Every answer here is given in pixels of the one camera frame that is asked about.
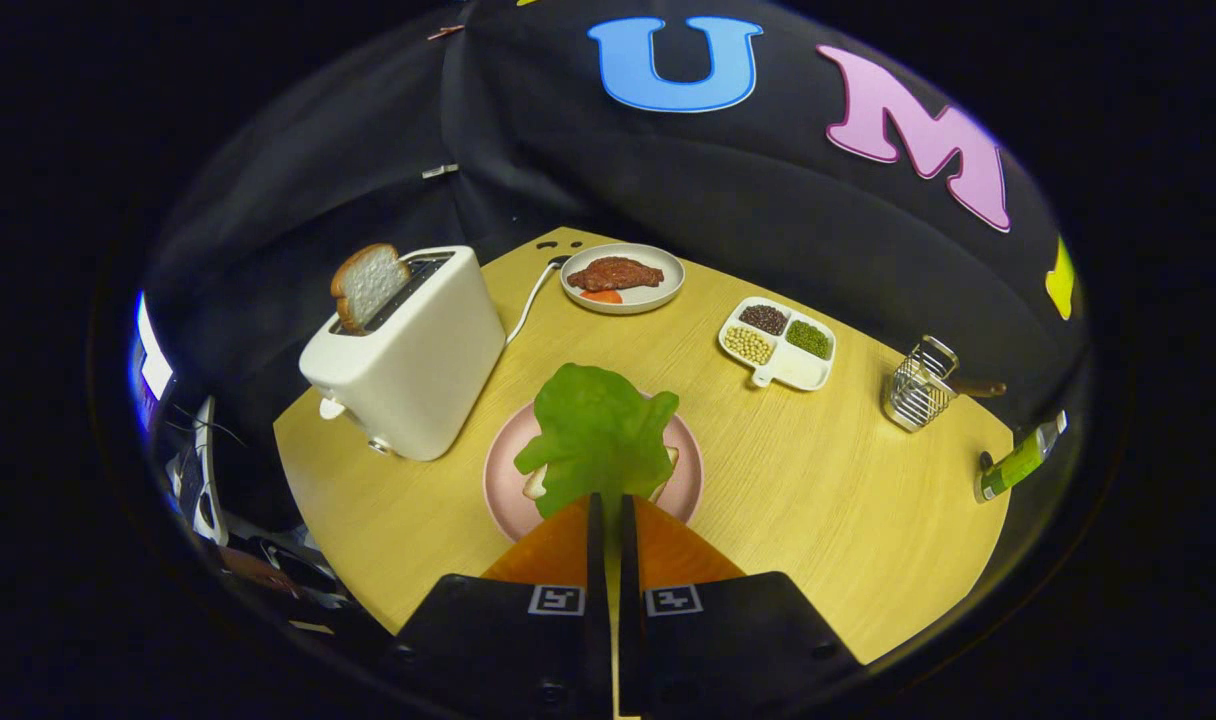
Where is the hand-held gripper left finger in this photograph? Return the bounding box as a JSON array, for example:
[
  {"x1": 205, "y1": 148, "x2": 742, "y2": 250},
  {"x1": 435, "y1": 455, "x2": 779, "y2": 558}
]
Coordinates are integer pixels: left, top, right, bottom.
[{"x1": 393, "y1": 492, "x2": 609, "y2": 720}]

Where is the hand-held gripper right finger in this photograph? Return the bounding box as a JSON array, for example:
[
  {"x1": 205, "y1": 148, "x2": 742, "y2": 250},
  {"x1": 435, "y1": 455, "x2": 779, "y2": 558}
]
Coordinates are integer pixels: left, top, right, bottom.
[{"x1": 620, "y1": 494, "x2": 864, "y2": 720}]

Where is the green lettuce leaf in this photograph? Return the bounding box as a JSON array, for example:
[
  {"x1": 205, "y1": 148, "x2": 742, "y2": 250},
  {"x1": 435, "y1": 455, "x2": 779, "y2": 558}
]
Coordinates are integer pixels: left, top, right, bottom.
[{"x1": 513, "y1": 363, "x2": 681, "y2": 521}]

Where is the toasted bread slice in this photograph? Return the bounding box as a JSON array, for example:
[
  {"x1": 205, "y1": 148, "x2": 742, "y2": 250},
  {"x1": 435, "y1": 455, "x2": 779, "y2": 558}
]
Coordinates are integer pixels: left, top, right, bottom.
[{"x1": 330, "y1": 243, "x2": 412, "y2": 335}]

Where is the pink plate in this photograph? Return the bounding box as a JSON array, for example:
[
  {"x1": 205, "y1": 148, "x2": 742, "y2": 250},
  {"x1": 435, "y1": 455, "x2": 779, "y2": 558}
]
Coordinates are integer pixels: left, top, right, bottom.
[{"x1": 483, "y1": 395, "x2": 705, "y2": 544}]

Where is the white bread slice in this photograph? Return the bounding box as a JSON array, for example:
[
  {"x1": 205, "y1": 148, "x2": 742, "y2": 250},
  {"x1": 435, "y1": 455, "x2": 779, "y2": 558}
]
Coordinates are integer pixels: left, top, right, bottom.
[{"x1": 523, "y1": 445, "x2": 681, "y2": 503}]

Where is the white divided dish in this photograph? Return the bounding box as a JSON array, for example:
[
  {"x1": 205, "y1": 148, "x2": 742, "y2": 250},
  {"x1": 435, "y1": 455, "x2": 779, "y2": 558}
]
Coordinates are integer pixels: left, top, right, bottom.
[{"x1": 718, "y1": 296, "x2": 837, "y2": 391}]

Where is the white toaster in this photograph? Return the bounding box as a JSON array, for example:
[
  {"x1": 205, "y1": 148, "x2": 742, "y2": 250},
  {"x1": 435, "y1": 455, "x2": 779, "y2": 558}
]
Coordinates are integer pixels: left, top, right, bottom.
[{"x1": 299, "y1": 246, "x2": 507, "y2": 462}]

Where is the green label bottle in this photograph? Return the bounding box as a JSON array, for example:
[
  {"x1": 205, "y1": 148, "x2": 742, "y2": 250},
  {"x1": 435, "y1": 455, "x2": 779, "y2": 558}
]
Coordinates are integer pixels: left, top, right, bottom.
[{"x1": 976, "y1": 410, "x2": 1069, "y2": 503}]

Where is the white round plate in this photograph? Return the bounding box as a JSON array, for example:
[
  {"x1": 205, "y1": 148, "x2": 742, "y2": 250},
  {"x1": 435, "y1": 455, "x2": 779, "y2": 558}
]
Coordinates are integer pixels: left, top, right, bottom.
[{"x1": 560, "y1": 243, "x2": 686, "y2": 315}]

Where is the brown meat patty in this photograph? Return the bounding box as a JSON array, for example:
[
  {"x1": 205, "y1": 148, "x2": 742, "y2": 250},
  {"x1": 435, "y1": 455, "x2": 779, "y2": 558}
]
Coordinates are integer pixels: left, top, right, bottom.
[{"x1": 567, "y1": 257, "x2": 665, "y2": 293}]

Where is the bright monitor screen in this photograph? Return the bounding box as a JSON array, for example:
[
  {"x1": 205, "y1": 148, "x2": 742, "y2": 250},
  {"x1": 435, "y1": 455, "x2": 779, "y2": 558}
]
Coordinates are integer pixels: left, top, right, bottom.
[{"x1": 131, "y1": 292, "x2": 174, "y2": 421}]

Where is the black backdrop cloth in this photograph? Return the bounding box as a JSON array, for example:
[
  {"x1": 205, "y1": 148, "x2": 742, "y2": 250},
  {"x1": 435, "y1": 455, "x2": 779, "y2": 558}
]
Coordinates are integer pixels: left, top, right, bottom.
[{"x1": 143, "y1": 0, "x2": 1089, "y2": 531}]

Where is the metal wire rack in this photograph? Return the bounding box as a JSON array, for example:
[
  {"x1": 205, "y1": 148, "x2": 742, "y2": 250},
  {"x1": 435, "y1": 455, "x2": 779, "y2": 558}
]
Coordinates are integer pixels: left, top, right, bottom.
[{"x1": 882, "y1": 335, "x2": 960, "y2": 433}]

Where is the white toaster cable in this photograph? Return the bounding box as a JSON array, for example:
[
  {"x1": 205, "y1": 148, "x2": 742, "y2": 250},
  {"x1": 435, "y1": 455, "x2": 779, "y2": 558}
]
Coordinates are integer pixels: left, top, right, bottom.
[{"x1": 505, "y1": 255, "x2": 572, "y2": 344}]

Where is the white frame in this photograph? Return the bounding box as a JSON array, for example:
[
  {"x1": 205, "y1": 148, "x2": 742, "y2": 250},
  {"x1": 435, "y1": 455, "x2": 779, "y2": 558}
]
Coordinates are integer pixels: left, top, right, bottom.
[{"x1": 190, "y1": 395, "x2": 231, "y2": 547}]

